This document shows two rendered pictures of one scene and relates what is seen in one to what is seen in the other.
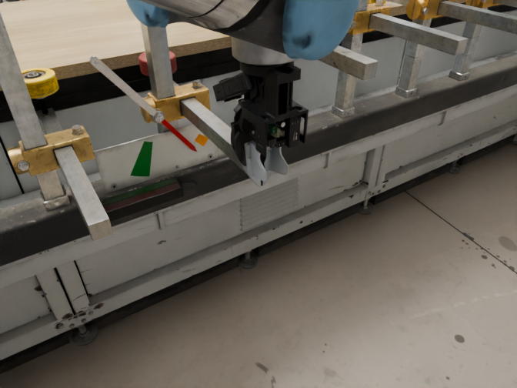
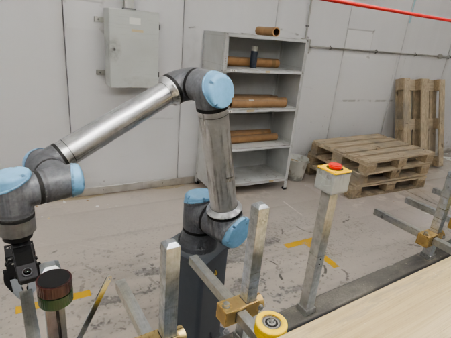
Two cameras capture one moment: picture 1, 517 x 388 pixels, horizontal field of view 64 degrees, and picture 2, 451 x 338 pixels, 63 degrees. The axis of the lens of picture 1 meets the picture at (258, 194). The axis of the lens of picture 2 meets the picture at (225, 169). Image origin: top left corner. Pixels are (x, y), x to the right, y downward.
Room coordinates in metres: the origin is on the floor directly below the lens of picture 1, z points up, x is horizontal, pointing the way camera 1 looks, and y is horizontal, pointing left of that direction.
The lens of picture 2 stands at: (1.37, 0.49, 1.56)
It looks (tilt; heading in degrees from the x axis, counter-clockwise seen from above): 21 degrees down; 178
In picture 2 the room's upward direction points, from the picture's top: 5 degrees clockwise
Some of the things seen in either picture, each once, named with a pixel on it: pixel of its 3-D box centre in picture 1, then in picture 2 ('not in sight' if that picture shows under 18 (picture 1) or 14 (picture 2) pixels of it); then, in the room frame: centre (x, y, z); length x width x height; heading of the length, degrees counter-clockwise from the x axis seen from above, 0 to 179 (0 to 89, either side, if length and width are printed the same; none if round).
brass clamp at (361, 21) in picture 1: (361, 18); not in sight; (1.06, -0.25, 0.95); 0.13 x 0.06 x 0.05; 122
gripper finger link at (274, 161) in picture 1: (275, 163); (17, 285); (0.54, -0.03, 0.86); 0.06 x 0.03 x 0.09; 32
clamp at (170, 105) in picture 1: (175, 102); not in sight; (0.80, 0.17, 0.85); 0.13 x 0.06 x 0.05; 122
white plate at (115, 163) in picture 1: (161, 155); not in sight; (0.75, 0.20, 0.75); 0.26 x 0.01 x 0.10; 122
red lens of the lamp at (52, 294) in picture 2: not in sight; (54, 284); (0.82, 0.22, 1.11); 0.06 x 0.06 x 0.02
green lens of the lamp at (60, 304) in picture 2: not in sight; (55, 294); (0.82, 0.22, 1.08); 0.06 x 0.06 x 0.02
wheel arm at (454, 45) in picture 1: (372, 18); not in sight; (1.05, -0.28, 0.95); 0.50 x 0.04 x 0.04; 32
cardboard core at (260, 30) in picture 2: not in sight; (267, 31); (-2.33, 0.88, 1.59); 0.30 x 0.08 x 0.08; 28
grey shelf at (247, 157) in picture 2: not in sight; (248, 116); (-2.27, 0.78, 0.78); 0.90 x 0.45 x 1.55; 118
